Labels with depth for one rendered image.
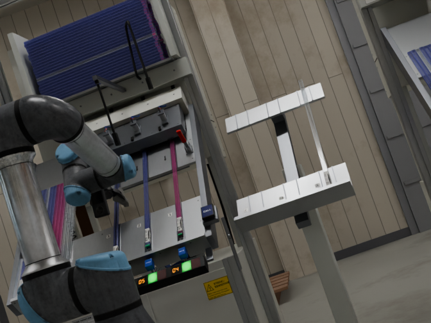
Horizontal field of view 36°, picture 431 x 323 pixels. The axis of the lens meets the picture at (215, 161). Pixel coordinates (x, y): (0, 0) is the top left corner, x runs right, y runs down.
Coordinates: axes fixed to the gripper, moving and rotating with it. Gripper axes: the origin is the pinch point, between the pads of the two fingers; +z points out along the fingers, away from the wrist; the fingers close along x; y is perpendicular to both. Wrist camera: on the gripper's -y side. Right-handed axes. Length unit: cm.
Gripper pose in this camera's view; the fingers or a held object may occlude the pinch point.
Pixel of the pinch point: (116, 209)
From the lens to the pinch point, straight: 226.1
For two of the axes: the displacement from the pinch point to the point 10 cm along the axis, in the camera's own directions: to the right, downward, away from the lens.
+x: -9.3, 3.4, 1.4
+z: 3.1, 5.2, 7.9
